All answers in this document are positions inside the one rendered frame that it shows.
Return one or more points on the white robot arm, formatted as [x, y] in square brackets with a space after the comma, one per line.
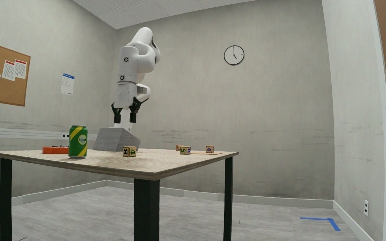
[135, 59]

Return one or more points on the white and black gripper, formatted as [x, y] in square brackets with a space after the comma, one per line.
[125, 97]

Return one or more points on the green and yellow soda can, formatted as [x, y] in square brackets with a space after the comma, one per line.
[77, 142]

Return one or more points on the orange digital multimeter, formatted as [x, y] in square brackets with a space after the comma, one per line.
[55, 150]

